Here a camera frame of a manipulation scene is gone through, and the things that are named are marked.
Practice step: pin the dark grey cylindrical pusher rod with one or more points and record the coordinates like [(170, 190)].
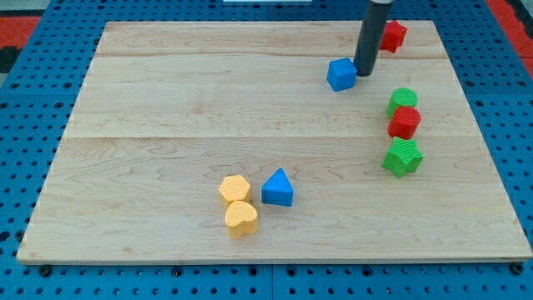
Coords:
[(371, 33)]

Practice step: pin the light wooden board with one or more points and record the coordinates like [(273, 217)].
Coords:
[(168, 109)]

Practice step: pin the blue cube block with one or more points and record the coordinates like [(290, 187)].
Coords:
[(341, 74)]

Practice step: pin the green star block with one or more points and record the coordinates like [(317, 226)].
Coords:
[(402, 157)]

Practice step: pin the green cylinder block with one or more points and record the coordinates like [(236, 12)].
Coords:
[(401, 97)]

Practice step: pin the yellow heart block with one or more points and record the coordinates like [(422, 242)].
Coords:
[(241, 218)]

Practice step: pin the yellow hexagon block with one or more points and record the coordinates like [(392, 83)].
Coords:
[(235, 188)]

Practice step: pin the red cylinder block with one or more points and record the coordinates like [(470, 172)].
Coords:
[(404, 123)]

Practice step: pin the blue triangle block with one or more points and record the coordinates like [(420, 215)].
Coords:
[(277, 190)]

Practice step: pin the red star block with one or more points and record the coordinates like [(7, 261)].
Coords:
[(393, 36)]

